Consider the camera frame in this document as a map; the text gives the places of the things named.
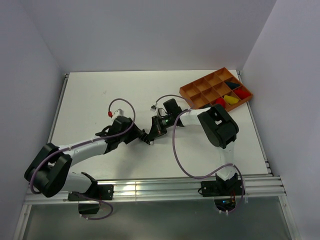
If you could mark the black white striped sock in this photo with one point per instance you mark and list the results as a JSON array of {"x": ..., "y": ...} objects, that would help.
[{"x": 148, "y": 138}]

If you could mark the yellow rolled sock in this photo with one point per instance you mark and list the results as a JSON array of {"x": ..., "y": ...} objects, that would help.
[{"x": 230, "y": 99}]

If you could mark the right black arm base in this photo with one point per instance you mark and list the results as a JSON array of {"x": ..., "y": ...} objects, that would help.
[{"x": 220, "y": 188}]

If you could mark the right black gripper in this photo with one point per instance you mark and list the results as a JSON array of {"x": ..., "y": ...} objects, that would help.
[{"x": 156, "y": 121}]

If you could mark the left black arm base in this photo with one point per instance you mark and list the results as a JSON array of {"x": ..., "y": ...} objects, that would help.
[{"x": 93, "y": 202}]

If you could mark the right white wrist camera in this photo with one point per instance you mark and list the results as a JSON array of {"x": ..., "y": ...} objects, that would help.
[{"x": 154, "y": 107}]

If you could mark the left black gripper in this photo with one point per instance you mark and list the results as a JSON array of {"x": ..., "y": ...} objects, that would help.
[{"x": 135, "y": 132}]

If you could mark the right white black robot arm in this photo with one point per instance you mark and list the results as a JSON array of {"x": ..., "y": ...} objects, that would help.
[{"x": 219, "y": 127}]

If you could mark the orange compartment tray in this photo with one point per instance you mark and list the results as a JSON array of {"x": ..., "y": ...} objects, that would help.
[{"x": 207, "y": 89}]

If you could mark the dark green rolled sock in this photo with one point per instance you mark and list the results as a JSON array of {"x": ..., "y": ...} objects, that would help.
[{"x": 232, "y": 85}]

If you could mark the red Christmas sock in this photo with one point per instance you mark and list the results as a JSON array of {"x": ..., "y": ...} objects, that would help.
[{"x": 221, "y": 102}]

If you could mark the red rolled sock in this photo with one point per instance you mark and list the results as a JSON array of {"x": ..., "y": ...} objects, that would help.
[{"x": 242, "y": 94}]

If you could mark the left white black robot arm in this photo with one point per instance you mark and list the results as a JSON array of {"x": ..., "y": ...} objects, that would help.
[{"x": 49, "y": 172}]

